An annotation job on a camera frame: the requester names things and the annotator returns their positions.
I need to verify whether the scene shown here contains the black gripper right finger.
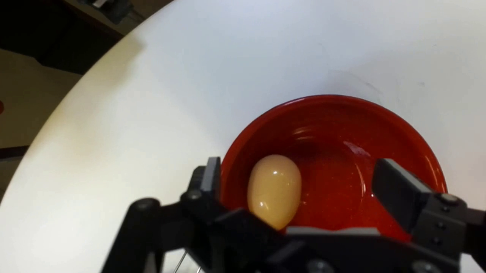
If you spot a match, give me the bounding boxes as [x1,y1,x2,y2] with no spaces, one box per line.
[372,156,486,262]

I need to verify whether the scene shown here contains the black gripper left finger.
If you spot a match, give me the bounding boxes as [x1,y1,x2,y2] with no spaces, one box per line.
[100,155,239,273]

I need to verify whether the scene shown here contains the beige egg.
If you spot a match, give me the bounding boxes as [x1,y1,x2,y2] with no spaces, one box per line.
[246,153,303,232]

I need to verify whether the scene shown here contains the red bowl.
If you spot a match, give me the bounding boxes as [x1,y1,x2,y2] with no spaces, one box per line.
[217,93,449,244]

